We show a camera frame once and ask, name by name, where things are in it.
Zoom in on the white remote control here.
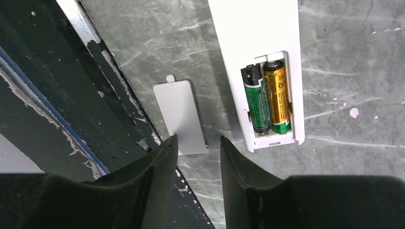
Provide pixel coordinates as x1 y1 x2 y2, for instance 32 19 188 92
209 0 305 152

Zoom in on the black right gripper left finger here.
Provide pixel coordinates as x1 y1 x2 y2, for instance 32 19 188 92
0 135 178 229

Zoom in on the white battery cover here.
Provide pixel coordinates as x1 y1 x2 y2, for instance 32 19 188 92
153 74 209 156

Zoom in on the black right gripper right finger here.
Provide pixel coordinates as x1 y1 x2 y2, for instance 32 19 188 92
220 137 405 229

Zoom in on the gold green AAA battery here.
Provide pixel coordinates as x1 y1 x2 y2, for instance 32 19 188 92
263 61 290 134

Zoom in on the dark green AAA battery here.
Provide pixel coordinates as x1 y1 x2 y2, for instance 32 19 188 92
241 65 270 135

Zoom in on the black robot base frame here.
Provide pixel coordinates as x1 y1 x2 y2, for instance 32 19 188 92
0 0 213 229

